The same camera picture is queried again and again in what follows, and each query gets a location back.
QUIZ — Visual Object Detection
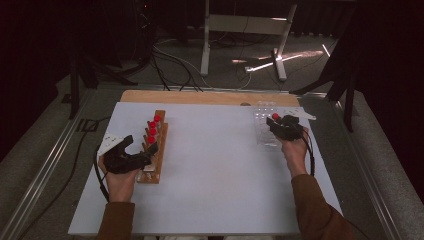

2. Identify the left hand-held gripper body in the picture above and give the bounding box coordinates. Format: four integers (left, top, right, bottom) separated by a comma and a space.
97, 131, 153, 175

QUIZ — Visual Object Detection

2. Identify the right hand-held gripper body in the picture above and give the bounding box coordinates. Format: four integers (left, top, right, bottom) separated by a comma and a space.
272, 107, 317, 142

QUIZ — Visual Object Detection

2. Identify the clear plastic test tube rack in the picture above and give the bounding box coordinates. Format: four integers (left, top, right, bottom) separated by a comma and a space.
254, 100, 284, 148

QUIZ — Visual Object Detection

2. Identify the wooden test tube rack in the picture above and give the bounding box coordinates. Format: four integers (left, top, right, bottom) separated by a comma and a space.
136, 109, 169, 185

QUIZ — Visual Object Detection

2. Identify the person's left hand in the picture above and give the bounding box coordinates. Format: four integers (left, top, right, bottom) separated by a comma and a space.
99, 156, 141, 204

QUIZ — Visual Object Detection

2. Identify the person's right hand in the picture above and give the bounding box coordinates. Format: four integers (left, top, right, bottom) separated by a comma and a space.
280, 128, 310, 179

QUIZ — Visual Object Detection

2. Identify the white table board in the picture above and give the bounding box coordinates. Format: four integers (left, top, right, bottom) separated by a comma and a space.
68, 101, 344, 236

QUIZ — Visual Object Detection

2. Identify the black angled stand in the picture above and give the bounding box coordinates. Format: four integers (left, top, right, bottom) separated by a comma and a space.
289, 31, 358, 133

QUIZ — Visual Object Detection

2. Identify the black tripod stand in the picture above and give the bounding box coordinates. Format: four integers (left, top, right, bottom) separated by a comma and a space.
61, 49, 139, 121

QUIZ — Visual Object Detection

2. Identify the white metal stand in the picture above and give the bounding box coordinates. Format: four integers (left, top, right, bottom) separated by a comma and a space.
199, 0, 298, 83

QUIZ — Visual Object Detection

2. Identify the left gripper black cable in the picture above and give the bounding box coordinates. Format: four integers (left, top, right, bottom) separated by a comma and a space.
92, 154, 112, 203

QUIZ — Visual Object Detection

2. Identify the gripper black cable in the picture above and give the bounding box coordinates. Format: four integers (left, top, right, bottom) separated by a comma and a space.
92, 154, 112, 203
293, 124, 316, 177

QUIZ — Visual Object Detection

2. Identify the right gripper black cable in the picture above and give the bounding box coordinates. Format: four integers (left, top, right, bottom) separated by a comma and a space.
293, 124, 316, 177

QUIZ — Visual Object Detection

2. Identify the black floor bracket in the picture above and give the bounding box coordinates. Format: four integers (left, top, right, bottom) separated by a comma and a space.
76, 118, 100, 133

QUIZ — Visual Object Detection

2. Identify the black floor cable bundle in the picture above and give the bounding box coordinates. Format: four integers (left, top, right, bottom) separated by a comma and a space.
151, 45, 204, 93

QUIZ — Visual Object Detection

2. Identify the aluminium frame rail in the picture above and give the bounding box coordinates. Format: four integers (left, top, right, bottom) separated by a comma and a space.
0, 88, 98, 240
332, 99, 405, 240

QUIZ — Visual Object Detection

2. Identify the white floor cable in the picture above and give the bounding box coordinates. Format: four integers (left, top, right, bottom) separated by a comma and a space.
153, 44, 253, 91

